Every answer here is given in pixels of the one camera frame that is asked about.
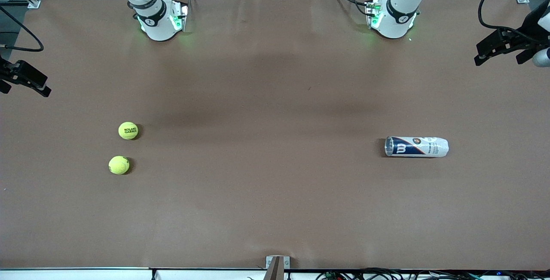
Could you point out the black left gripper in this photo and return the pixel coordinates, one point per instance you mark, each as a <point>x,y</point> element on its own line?
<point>529,33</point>

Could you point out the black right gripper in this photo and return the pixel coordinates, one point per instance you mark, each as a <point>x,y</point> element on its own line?
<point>19,74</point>

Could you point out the yellow tennis ball black print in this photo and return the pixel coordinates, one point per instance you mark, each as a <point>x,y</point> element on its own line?
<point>128,130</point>

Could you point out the plain yellow tennis ball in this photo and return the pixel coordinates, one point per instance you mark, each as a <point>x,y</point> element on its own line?
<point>119,165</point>

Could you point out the clear tennis ball can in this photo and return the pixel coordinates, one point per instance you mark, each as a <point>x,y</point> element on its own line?
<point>417,147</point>

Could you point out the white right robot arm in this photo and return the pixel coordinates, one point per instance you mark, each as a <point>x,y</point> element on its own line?
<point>157,22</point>

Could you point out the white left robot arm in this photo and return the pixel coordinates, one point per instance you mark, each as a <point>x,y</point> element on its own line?
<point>399,13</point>

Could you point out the white table edge strip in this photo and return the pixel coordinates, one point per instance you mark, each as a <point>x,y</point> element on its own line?
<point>86,275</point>

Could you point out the brown paper table cover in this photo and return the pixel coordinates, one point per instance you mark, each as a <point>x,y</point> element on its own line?
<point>275,207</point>

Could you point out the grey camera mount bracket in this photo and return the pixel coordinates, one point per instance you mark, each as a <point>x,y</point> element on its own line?
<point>277,267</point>

